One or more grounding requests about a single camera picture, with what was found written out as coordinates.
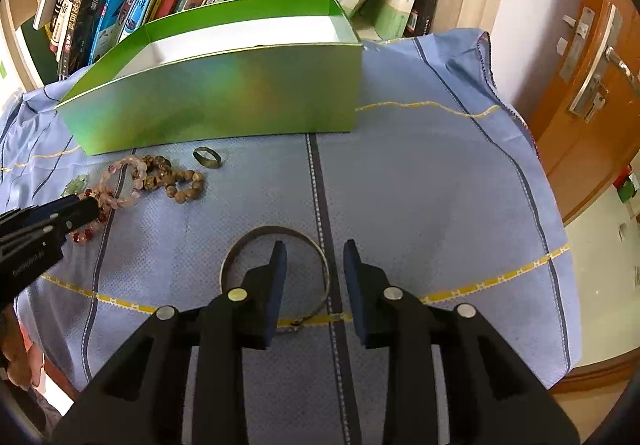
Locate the green jade bracelet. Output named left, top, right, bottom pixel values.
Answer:
left=62, top=174, right=90, bottom=198

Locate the red white bead bracelet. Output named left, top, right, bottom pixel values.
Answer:
left=69, top=189, right=112, bottom=245

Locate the pink bead bracelet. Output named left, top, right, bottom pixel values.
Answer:
left=94, top=155, right=151, bottom=211

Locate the brown wooden bead bracelet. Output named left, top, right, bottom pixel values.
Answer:
left=141, top=154, right=206, bottom=204

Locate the silver bangle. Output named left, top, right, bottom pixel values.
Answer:
left=219, top=224, right=331, bottom=334

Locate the person hand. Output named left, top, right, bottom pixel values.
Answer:
left=1, top=306, right=44, bottom=390

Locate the blue striped cloth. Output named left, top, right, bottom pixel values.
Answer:
left=15, top=29, right=582, bottom=444

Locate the green cardboard box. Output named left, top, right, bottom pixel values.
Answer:
left=58, top=0, right=363, bottom=155

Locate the brown wooden door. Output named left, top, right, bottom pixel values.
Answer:
left=529, top=0, right=639, bottom=223

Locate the bronze metal ring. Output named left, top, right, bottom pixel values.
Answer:
left=192, top=145, right=224, bottom=170

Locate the silver door handle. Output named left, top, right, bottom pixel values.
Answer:
left=568, top=3, right=639, bottom=124

